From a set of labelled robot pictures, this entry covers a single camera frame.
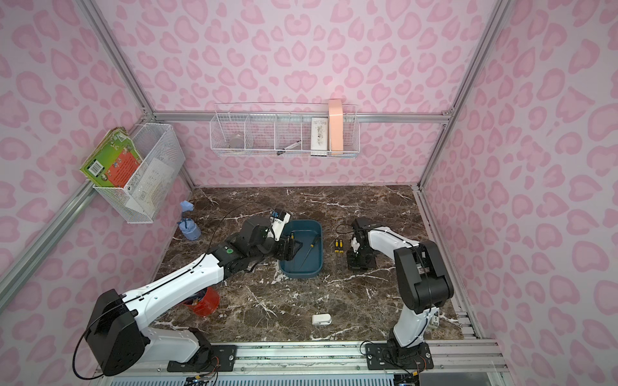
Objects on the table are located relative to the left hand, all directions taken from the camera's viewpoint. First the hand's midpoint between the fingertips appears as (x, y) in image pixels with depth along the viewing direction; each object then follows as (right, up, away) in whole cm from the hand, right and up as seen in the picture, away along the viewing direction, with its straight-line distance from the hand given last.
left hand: (296, 238), depth 79 cm
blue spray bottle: (-44, +2, +17) cm, 47 cm away
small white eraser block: (+8, -26, 0) cm, 28 cm away
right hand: (+21, -13, +13) cm, 28 cm away
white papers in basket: (-52, +17, +6) cm, 55 cm away
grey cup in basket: (-26, +37, +19) cm, 49 cm away
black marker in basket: (-6, +32, +14) cm, 35 cm away
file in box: (+17, -5, +19) cm, 26 cm away
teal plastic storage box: (+3, -11, +15) cm, 19 cm away
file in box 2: (+5, -6, +19) cm, 20 cm away
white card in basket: (+7, +37, +12) cm, 40 cm away
